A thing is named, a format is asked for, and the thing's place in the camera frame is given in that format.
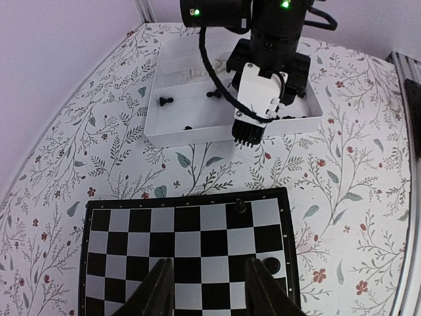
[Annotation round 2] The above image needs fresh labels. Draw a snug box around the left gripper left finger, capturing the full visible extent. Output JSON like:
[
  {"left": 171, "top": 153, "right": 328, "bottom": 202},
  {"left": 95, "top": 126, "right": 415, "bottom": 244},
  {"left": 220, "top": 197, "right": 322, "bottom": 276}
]
[{"left": 112, "top": 259, "right": 174, "bottom": 316}]

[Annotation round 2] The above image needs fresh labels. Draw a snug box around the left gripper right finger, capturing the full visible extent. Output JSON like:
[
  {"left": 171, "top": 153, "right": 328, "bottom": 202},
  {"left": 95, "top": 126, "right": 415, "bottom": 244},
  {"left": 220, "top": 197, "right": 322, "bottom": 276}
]
[{"left": 245, "top": 258, "right": 305, "bottom": 316}]

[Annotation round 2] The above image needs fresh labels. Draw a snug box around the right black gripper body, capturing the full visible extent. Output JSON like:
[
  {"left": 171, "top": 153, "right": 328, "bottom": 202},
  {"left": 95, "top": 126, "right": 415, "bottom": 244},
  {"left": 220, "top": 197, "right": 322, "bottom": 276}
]
[{"left": 180, "top": 0, "right": 337, "bottom": 102}]

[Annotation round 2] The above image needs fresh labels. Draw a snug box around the black and grey chessboard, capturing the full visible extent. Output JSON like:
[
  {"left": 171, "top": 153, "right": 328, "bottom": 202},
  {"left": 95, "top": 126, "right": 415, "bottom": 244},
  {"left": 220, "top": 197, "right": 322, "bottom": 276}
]
[{"left": 78, "top": 188, "right": 301, "bottom": 315}]

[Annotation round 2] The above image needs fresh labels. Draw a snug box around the white plastic compartment tray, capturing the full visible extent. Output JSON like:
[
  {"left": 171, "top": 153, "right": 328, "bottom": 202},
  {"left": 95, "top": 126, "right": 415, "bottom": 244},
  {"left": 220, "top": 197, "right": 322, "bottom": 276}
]
[{"left": 144, "top": 36, "right": 329, "bottom": 147}]

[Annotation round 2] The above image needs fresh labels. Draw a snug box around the pile of white chess pieces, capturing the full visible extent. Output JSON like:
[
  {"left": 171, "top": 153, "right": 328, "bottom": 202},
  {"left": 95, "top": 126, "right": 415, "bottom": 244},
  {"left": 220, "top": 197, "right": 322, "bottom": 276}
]
[{"left": 180, "top": 58, "right": 231, "bottom": 82}]

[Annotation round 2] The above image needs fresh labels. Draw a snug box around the floral patterned tablecloth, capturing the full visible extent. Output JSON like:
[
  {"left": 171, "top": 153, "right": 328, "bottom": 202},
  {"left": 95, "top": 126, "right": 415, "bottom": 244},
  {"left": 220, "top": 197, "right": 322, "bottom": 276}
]
[{"left": 1, "top": 24, "right": 410, "bottom": 315}]

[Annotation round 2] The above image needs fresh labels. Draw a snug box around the right aluminium frame post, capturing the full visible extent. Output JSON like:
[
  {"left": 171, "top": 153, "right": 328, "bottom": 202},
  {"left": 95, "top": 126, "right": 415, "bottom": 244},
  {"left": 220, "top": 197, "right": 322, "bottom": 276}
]
[{"left": 134, "top": 0, "right": 156, "bottom": 24}]

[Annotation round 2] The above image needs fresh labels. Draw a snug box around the front aluminium rail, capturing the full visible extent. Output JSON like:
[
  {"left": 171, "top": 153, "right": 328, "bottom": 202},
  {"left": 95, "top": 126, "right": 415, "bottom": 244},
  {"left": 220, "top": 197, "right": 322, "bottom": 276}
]
[{"left": 384, "top": 51, "right": 421, "bottom": 316}]

